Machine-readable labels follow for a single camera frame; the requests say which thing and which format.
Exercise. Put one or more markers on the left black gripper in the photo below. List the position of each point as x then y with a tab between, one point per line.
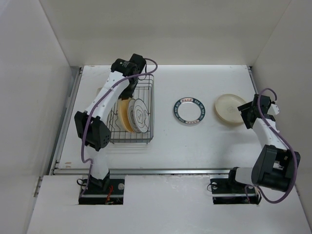
125	94

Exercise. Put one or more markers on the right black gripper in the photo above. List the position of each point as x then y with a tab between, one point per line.
244	111

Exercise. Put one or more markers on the yellow plate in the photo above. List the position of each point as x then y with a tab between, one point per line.
123	114
226	108

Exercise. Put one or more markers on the grey patterned plate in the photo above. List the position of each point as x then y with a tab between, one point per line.
130	113

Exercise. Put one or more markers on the white plate green rim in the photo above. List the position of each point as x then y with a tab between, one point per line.
189	110

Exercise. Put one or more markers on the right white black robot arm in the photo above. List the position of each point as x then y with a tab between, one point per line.
276	165

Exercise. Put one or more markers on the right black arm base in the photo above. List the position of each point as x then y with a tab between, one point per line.
234	188

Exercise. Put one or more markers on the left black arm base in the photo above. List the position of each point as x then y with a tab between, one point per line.
108	191

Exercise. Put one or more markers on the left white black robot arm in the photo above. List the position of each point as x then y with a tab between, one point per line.
91	123

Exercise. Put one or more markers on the white plate black outline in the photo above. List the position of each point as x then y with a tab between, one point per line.
141	116

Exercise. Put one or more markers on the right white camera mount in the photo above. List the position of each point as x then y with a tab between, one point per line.
273	110

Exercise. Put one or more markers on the black wire dish rack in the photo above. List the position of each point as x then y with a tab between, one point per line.
144	91

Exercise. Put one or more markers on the metal rail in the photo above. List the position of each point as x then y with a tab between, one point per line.
57	171

